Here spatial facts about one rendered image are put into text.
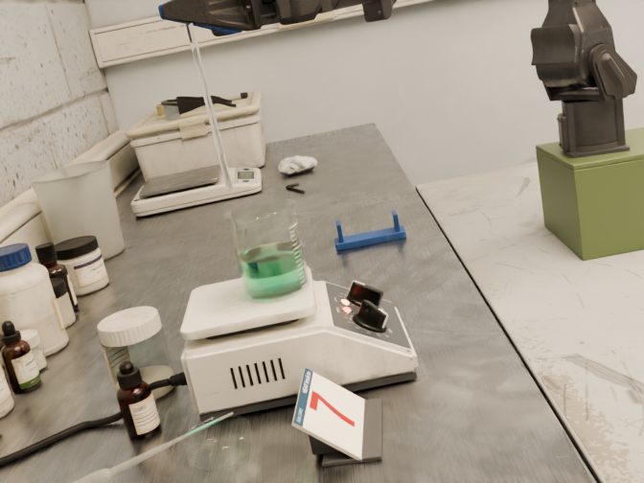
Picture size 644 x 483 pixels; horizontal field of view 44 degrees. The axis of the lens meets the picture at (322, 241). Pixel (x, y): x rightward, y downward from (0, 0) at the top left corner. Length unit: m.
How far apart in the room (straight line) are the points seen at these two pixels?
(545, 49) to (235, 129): 1.01
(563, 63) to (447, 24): 1.29
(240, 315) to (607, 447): 0.31
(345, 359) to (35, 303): 0.42
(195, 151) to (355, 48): 0.57
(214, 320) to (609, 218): 0.46
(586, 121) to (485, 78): 1.29
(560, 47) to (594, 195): 0.16
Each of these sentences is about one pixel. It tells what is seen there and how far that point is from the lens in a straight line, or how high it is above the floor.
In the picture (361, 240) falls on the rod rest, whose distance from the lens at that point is 1.11.
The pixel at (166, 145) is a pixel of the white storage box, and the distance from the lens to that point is 1.84.
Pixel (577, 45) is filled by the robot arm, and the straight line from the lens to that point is 0.91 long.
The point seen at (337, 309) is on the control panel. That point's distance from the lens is 0.73.
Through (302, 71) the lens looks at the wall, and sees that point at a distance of 2.16.
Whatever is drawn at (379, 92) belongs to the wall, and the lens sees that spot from 2.18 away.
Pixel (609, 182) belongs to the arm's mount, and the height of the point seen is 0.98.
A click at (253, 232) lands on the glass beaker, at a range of 0.69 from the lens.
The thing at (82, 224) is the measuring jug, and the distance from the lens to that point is 1.33.
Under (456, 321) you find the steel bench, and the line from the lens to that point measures 0.82.
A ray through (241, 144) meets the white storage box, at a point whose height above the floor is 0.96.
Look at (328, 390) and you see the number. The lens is 0.67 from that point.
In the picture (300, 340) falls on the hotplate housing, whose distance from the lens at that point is 0.68.
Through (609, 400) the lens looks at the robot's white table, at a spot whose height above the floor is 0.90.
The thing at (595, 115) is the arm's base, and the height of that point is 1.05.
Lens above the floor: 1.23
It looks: 16 degrees down
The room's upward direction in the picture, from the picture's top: 11 degrees counter-clockwise
